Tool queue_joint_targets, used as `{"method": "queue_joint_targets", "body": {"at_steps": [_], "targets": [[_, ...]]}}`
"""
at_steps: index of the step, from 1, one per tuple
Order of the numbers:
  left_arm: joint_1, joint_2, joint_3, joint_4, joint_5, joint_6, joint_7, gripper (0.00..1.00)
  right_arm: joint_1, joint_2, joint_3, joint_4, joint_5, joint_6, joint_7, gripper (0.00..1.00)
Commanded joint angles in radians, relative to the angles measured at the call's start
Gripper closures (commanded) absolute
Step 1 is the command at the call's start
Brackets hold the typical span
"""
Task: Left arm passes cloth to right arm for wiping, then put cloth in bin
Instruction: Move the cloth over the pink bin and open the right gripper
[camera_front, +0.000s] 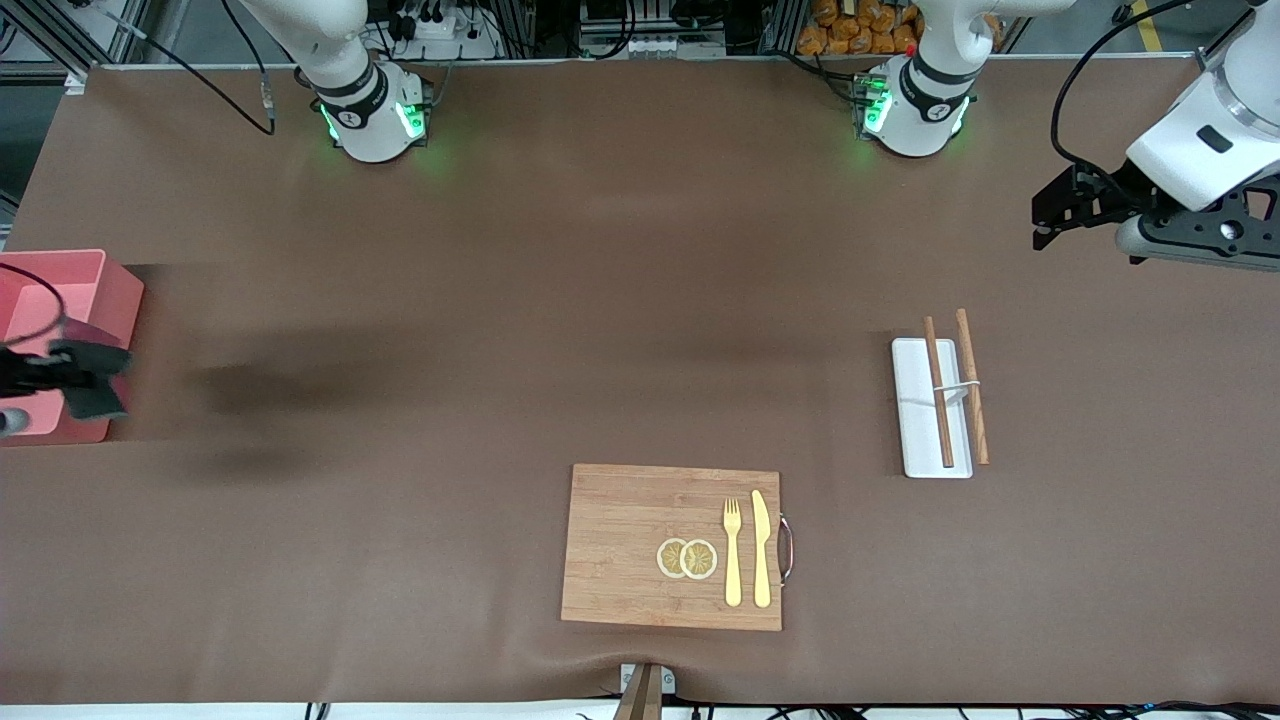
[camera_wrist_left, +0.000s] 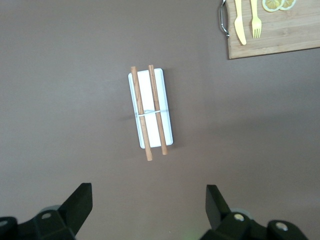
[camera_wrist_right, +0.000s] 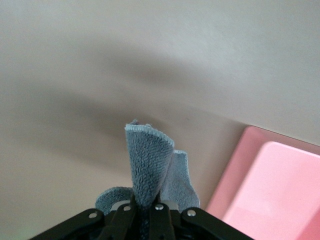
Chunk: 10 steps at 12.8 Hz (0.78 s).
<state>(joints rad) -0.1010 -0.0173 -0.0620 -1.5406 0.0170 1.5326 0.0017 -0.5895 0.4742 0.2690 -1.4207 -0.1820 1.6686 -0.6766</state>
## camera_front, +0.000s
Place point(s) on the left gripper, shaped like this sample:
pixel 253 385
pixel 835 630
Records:
pixel 1108 196

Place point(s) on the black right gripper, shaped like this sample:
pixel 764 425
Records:
pixel 40 370

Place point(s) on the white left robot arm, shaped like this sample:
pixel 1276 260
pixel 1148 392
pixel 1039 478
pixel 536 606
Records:
pixel 915 110

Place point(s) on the pink plastic bin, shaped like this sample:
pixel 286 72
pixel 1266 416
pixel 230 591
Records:
pixel 100 290

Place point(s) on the brown wooden chopsticks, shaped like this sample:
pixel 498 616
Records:
pixel 972 400

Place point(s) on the right wooden chopstick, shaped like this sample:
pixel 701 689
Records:
pixel 938 400

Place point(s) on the white rack base tray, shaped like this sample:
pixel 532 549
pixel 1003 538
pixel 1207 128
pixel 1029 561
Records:
pixel 915 420

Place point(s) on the orange packaged snacks pile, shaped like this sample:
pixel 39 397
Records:
pixel 850 25

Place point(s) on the brown table cover mat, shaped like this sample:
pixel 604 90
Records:
pixel 400 500

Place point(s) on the yellow knife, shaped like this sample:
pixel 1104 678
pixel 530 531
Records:
pixel 761 550

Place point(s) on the white power strip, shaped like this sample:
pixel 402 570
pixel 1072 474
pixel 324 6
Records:
pixel 450 35

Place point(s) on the yellow fork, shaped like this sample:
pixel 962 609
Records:
pixel 733 560

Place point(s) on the lemon slice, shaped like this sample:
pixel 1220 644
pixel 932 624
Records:
pixel 668 558
pixel 700 559

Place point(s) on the bamboo cutting board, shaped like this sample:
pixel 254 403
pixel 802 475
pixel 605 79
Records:
pixel 620 550

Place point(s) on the aluminium frame post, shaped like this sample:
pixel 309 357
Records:
pixel 1220 55
pixel 60 40

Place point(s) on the metal clamp bracket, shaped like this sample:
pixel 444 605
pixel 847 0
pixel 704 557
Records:
pixel 668 682

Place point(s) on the brown stand post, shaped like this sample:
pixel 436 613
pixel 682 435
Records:
pixel 640 700

